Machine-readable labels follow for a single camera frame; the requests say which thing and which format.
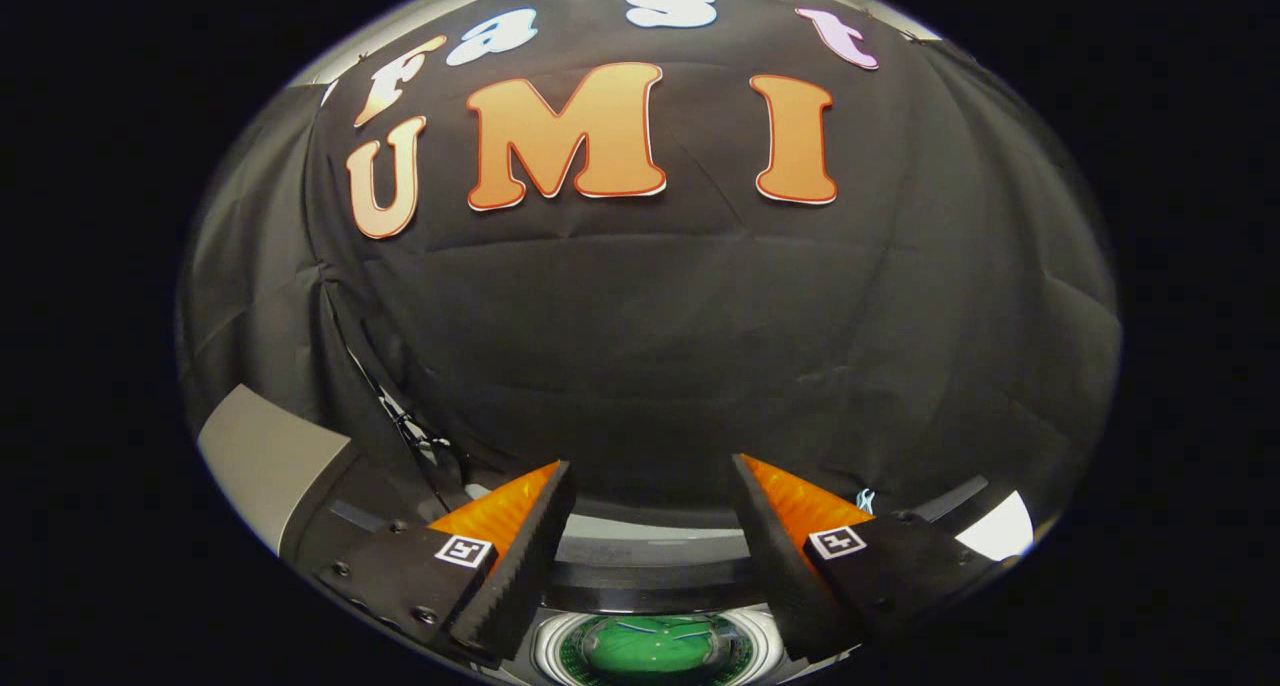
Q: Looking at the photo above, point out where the green polo shirt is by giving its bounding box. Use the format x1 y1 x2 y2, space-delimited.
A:
580 616 737 678

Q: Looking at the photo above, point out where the black backdrop cloth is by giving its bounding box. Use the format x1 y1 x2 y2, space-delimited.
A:
178 0 1123 567

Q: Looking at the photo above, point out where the white sheet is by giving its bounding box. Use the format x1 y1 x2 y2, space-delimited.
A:
955 491 1035 563

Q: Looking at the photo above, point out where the grey cabinet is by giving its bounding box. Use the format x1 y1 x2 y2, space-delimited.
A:
197 384 356 557

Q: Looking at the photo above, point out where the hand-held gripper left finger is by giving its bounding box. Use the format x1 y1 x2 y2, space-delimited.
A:
312 459 578 667

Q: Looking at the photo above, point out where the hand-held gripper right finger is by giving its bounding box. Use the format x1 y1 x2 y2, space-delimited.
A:
730 453 1016 664

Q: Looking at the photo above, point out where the black cable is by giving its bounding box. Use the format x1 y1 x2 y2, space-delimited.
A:
345 346 456 472

